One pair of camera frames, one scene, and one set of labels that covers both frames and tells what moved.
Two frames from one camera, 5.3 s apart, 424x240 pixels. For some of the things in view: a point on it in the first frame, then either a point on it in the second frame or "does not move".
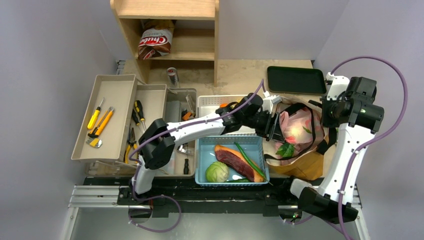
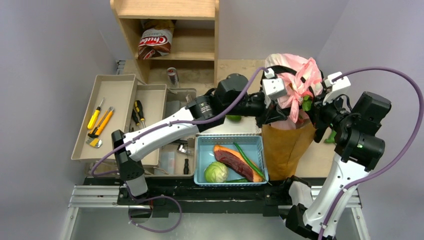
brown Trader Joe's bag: (311, 167) -> (287, 152)
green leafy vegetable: (286, 150) -> (307, 103)
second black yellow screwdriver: (135, 117) does not move
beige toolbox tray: (119, 109) does not move
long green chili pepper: (258, 169) does not move
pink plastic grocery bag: (302, 128) -> (302, 78)
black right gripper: (325, 110) does not move
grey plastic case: (172, 113) does not move
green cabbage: (217, 172) does not move
